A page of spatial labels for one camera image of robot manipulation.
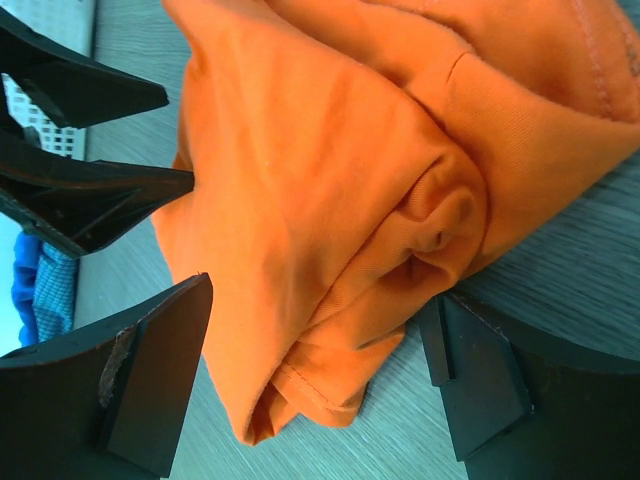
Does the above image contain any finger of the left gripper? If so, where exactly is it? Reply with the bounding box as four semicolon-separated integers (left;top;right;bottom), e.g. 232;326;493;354
1;131;194;258
1;10;168;128

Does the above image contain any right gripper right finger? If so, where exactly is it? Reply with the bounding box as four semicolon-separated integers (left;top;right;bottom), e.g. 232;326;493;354
418;291;639;480

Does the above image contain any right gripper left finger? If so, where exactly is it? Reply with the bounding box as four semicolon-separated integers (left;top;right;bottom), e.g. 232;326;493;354
1;274;213;479

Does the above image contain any orange t shirt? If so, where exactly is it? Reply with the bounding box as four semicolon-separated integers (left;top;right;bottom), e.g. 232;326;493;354
152;1;639;446

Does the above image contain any blue shirt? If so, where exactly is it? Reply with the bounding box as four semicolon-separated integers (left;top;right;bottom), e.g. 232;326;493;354
11;232;41;347

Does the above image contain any white plastic basket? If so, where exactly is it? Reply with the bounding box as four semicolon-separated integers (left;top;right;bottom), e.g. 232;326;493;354
1;1;96;160

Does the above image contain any blue white checkered cloth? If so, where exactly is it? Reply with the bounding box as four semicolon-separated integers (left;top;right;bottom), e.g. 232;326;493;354
33;244;79;342

